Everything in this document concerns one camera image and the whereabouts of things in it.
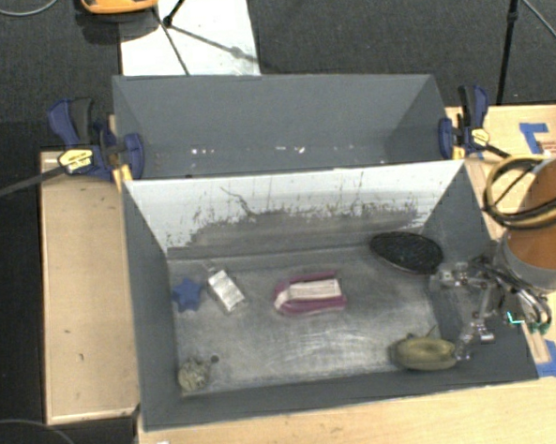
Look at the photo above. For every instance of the black oval brush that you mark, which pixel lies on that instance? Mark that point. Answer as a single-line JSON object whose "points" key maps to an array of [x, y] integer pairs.
{"points": [[406, 251]]}

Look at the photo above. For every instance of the pale wood board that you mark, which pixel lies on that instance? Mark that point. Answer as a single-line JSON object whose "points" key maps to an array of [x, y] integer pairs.
{"points": [[85, 294]]}

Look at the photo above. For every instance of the grey metal bin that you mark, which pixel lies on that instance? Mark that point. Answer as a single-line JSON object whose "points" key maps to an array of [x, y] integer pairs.
{"points": [[285, 338]]}

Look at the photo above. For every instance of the purple and white striped cloth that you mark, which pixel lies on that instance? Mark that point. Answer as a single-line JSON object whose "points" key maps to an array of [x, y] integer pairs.
{"points": [[310, 295]]}

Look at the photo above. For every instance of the beige toy animal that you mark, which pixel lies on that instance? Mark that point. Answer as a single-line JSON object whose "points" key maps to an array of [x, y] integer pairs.
{"points": [[192, 375]]}

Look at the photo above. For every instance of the blue star toy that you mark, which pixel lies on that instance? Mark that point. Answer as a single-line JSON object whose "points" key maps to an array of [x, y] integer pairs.
{"points": [[187, 295]]}

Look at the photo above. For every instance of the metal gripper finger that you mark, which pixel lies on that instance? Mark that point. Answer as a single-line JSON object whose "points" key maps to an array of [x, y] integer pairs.
{"points": [[481, 330], [456, 277]]}

